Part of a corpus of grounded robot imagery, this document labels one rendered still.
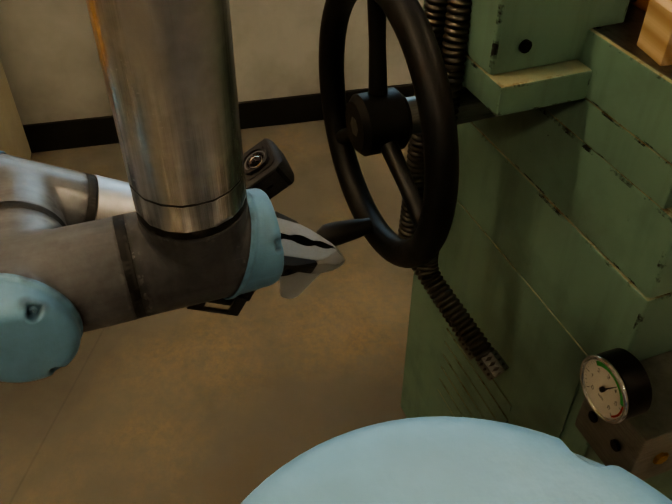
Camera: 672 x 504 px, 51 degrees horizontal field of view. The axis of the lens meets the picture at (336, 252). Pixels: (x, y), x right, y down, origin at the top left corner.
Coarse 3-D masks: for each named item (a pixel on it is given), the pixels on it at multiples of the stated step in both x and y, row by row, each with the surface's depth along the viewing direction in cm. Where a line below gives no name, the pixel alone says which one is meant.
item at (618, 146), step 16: (560, 112) 70; (576, 112) 68; (592, 112) 65; (576, 128) 68; (592, 128) 66; (608, 128) 64; (624, 128) 62; (592, 144) 66; (608, 144) 64; (624, 144) 62; (640, 144) 60; (608, 160) 65; (624, 160) 63; (640, 160) 61; (656, 160) 59; (640, 176) 61; (656, 176) 59; (656, 192) 60
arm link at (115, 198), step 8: (96, 176) 58; (104, 184) 57; (112, 184) 58; (120, 184) 58; (128, 184) 59; (104, 192) 56; (112, 192) 57; (120, 192) 57; (128, 192) 58; (104, 200) 56; (112, 200) 56; (120, 200) 57; (128, 200) 57; (104, 208) 56; (112, 208) 56; (120, 208) 57; (128, 208) 57; (96, 216) 55; (104, 216) 56
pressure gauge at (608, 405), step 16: (608, 352) 63; (624, 352) 62; (592, 368) 64; (608, 368) 62; (624, 368) 61; (640, 368) 61; (592, 384) 65; (608, 384) 62; (624, 384) 60; (640, 384) 60; (592, 400) 65; (608, 400) 63; (624, 400) 60; (640, 400) 61; (608, 416) 63; (624, 416) 61
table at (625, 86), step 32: (608, 32) 63; (576, 64) 64; (608, 64) 62; (640, 64) 58; (480, 96) 65; (512, 96) 62; (544, 96) 64; (576, 96) 65; (608, 96) 63; (640, 96) 59; (640, 128) 60
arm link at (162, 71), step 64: (128, 0) 35; (192, 0) 36; (128, 64) 37; (192, 64) 38; (128, 128) 41; (192, 128) 40; (192, 192) 43; (256, 192) 51; (128, 256) 47; (192, 256) 47; (256, 256) 49
